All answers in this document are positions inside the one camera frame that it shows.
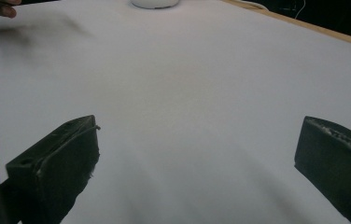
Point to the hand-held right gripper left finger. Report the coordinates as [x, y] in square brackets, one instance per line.
[58, 161]

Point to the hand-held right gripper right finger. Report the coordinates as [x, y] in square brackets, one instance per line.
[338, 161]

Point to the white bowl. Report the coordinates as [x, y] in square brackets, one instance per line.
[155, 3]

